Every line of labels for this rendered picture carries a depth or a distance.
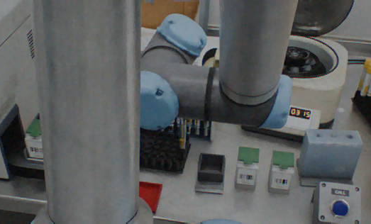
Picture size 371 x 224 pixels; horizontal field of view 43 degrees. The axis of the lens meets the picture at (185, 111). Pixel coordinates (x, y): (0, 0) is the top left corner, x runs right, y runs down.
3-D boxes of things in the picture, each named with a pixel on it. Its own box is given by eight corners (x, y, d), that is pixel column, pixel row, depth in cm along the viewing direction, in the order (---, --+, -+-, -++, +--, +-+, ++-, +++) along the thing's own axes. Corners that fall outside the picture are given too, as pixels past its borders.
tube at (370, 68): (361, 105, 113) (373, 66, 107) (355, 101, 114) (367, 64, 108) (365, 102, 114) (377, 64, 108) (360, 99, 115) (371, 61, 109)
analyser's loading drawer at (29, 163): (-22, 165, 92) (-29, 145, 89) (-6, 144, 98) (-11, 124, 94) (79, 178, 90) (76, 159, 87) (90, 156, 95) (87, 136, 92)
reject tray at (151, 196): (118, 208, 87) (118, 205, 87) (128, 182, 92) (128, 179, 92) (154, 213, 86) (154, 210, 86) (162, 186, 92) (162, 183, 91)
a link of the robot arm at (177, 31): (159, 25, 67) (172, 1, 73) (125, 79, 73) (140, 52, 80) (206, 55, 68) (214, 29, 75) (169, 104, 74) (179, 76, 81)
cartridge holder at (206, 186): (194, 191, 91) (195, 178, 89) (199, 159, 98) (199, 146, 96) (223, 194, 90) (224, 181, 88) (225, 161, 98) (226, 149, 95)
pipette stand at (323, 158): (301, 186, 93) (310, 147, 87) (296, 161, 98) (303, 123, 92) (352, 188, 92) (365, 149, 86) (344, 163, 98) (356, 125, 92)
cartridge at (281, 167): (267, 191, 91) (272, 166, 87) (268, 174, 95) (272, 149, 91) (289, 194, 91) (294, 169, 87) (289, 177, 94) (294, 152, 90)
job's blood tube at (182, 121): (177, 157, 98) (179, 120, 92) (179, 153, 99) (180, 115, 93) (184, 159, 97) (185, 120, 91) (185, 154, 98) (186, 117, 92)
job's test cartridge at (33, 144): (29, 161, 91) (23, 136, 87) (39, 145, 95) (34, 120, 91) (50, 164, 90) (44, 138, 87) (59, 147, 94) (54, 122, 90)
